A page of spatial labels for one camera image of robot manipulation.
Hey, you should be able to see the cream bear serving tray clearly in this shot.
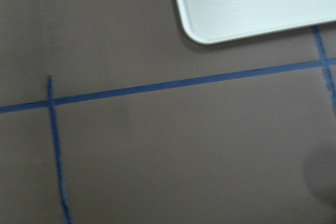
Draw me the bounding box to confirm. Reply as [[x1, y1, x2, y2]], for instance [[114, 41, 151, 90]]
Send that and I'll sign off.
[[176, 0, 335, 45]]

